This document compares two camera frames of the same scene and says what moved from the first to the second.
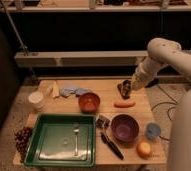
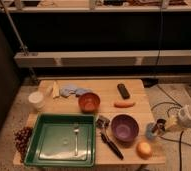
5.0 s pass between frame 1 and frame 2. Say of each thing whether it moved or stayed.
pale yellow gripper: moved
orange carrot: stayed
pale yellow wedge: stayed
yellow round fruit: stayed
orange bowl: stayed
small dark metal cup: moved
